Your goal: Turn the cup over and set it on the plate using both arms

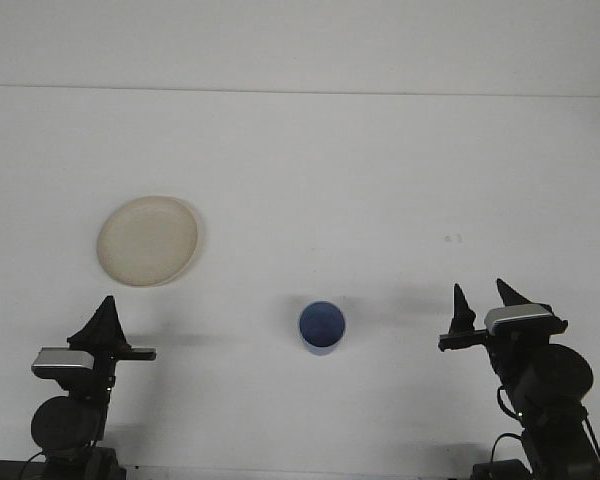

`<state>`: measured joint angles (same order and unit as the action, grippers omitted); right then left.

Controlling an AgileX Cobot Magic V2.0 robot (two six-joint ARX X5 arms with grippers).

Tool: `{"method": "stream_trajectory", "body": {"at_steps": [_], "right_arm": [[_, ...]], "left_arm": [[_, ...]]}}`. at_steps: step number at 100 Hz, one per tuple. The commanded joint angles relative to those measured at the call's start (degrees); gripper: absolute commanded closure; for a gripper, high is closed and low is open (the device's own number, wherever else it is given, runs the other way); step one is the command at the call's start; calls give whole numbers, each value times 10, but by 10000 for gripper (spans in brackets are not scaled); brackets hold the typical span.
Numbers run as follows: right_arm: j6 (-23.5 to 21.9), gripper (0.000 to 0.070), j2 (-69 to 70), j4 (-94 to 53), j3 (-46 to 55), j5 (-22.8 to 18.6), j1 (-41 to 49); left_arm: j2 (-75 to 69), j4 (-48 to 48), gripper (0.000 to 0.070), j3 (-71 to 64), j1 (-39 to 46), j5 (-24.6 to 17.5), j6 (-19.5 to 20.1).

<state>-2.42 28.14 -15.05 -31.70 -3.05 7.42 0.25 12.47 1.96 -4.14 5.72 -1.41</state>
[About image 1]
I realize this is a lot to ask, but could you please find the pale round plate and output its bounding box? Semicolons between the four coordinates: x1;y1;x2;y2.
95;195;206;289

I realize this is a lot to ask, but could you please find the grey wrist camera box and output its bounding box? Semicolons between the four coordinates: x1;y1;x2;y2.
31;348;94;380
483;303;555;337

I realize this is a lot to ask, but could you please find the pale blue cup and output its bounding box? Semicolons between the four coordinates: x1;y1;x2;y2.
298;299;347;357

